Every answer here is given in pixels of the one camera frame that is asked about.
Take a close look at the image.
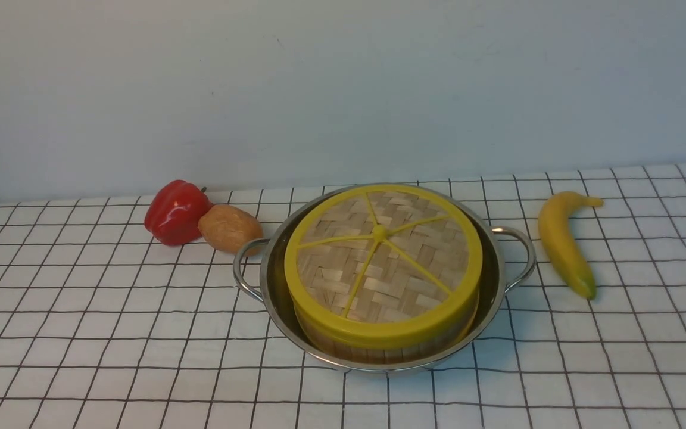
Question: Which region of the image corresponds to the bamboo steamer lid yellow rim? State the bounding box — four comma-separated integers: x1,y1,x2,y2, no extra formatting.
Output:
283,184,484,359

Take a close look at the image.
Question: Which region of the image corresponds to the brown potato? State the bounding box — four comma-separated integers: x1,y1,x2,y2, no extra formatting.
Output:
198,204,264,254

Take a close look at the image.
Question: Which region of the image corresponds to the red bell pepper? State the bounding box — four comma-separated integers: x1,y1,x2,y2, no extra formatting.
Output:
144,179,213,247

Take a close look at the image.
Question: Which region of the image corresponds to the stainless steel pot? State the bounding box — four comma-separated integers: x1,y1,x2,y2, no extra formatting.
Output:
232,183,537,375

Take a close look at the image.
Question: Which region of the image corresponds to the yellow banana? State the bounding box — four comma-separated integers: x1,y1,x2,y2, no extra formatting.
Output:
537,191,604,300

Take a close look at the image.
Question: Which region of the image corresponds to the bamboo steamer basket yellow rim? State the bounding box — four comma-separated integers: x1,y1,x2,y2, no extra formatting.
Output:
294,297,479,365

